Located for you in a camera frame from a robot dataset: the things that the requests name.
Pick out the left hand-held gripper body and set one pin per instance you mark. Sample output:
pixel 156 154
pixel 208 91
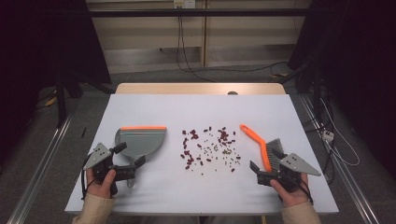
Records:
pixel 99 155

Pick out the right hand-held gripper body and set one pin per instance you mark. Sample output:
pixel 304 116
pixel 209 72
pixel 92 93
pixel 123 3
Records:
pixel 295 166

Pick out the grey dustpan with orange edge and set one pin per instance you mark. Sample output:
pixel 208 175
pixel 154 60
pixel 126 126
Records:
pixel 141 141

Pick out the orange brush with grey bristles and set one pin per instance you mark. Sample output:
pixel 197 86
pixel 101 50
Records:
pixel 260 140

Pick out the group of small green beans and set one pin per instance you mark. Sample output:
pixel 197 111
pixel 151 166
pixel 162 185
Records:
pixel 218 151

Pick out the group of red beans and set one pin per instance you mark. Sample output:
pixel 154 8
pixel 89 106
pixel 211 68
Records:
pixel 190 149

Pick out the person's right hand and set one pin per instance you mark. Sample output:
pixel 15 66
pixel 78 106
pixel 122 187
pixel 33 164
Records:
pixel 294 196

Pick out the person's left hand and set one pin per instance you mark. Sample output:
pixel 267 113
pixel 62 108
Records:
pixel 101 188

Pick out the small black stick on floor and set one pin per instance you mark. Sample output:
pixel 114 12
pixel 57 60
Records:
pixel 83 132

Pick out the white power adapter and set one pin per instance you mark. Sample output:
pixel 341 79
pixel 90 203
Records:
pixel 328 135

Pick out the black metal stand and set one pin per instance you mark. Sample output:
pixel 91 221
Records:
pixel 61 102

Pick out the round dark table grommet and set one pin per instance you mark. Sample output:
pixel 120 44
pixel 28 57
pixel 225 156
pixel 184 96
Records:
pixel 232 92

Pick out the black curtain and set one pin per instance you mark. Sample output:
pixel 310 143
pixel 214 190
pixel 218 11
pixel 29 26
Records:
pixel 358 46
pixel 37 40

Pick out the black horizontal bar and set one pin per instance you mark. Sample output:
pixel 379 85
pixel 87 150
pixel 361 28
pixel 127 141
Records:
pixel 199 12

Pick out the metal floor rail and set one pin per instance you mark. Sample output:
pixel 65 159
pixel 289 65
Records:
pixel 40 168
pixel 342 174

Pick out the wooden wall post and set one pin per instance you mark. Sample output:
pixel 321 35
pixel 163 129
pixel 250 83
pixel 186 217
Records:
pixel 204 34

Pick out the white wall socket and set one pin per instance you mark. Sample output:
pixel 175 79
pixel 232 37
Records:
pixel 184 3

